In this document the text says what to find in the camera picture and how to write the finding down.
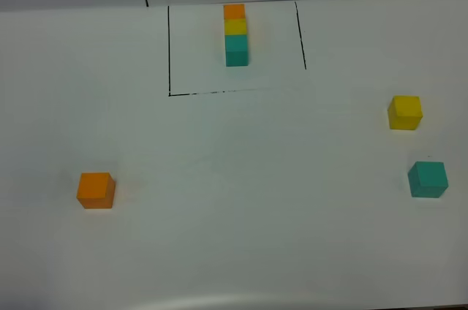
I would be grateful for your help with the yellow template block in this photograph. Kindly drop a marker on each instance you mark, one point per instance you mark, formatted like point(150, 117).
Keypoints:
point(235, 27)

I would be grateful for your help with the teal template block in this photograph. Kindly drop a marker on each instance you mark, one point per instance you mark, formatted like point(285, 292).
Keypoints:
point(236, 50)

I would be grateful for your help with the orange template block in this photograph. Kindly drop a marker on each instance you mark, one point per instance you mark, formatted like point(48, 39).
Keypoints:
point(234, 11)

